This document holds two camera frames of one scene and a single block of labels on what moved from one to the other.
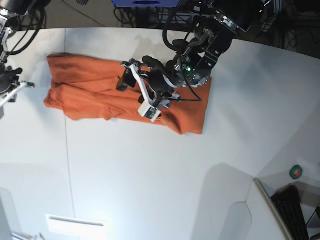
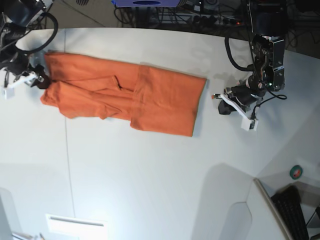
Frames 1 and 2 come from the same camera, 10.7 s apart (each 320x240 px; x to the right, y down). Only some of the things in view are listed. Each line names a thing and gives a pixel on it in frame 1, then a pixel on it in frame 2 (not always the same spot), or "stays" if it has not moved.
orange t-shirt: [84, 87] stays
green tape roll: [295, 172] stays
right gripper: [153, 79] → [244, 95]
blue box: [124, 3] stays
